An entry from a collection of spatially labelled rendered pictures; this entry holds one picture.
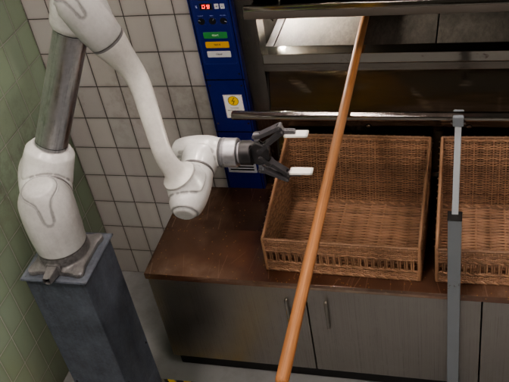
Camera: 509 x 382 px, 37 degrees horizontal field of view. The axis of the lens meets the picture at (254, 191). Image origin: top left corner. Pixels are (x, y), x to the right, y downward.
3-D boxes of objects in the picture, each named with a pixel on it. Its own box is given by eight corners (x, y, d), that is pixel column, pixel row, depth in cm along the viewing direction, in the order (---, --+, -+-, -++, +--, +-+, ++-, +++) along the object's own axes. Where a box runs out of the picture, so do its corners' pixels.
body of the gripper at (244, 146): (240, 133, 229) (270, 133, 226) (245, 156, 234) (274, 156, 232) (234, 148, 223) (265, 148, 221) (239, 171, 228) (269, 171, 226)
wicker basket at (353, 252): (292, 186, 311) (284, 130, 294) (434, 192, 294) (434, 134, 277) (263, 271, 275) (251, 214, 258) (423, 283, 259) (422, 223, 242)
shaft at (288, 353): (288, 389, 162) (286, 381, 160) (275, 388, 163) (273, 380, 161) (371, 11, 288) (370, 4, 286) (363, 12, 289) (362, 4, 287)
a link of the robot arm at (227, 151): (228, 155, 236) (246, 155, 235) (220, 173, 230) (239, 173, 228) (223, 131, 231) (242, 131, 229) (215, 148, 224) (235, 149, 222)
